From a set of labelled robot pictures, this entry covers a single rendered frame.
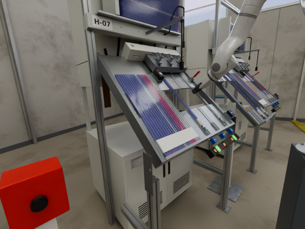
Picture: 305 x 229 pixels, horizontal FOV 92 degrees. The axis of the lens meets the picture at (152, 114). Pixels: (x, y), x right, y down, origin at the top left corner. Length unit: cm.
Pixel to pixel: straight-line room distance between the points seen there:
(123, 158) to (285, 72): 418
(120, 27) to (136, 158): 79
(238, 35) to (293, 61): 364
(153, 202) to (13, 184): 45
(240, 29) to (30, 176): 106
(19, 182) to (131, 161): 53
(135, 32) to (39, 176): 91
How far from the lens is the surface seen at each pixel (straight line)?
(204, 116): 96
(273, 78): 450
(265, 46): 453
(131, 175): 95
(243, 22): 99
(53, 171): 55
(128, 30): 106
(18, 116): 333
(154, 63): 101
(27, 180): 55
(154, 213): 71
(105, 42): 114
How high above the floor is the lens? 102
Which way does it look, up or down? 13 degrees down
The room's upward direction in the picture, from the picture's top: 2 degrees counter-clockwise
